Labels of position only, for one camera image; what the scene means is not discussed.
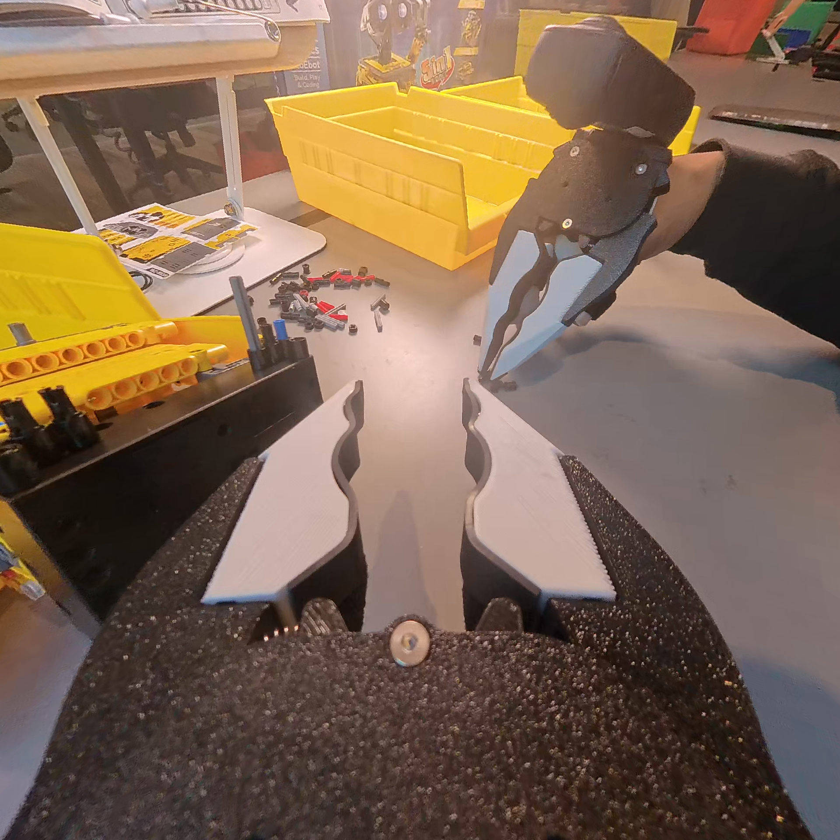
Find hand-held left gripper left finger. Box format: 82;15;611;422
204;381;366;607

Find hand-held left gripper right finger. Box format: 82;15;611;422
460;378;618;607

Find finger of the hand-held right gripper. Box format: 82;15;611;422
497;217;660;382
476;230;550;384

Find yellow toy block robot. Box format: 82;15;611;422
0;276;322;631

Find small red black parts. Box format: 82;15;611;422
269;267;392;333

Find grey metal axle rod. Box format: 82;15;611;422
230;276;263;355

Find person's right forearm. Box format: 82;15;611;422
670;138;840;349

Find grey desk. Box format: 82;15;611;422
0;132;840;840

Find person's right hand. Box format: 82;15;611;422
641;149;725;259

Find yellow plastic bin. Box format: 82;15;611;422
267;86;578;273
0;221;165;349
440;77;703;158
516;7;681;80

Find black flat device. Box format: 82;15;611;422
709;105;840;140

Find red container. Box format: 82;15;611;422
687;0;778;56

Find green container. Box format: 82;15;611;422
755;0;840;56

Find blue printed cardboard box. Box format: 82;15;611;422
315;0;519;93

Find yellow grey sticker sheet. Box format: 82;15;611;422
99;204;257;280

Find white stand pole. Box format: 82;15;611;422
214;77;246;217
16;92;99;237

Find open instruction booklet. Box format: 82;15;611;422
0;0;329;27

